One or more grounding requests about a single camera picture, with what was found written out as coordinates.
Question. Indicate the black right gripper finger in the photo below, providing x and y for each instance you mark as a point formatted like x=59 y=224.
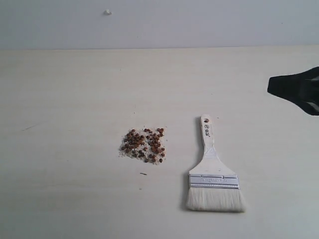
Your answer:
x=301 y=89

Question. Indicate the wooden paint brush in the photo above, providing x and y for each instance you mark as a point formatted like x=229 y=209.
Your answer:
x=213 y=187

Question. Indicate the pile of pellets and crumbs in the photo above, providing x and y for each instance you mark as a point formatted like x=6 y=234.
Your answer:
x=145 y=144

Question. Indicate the white wall bump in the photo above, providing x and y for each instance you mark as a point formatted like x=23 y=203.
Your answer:
x=107 y=12

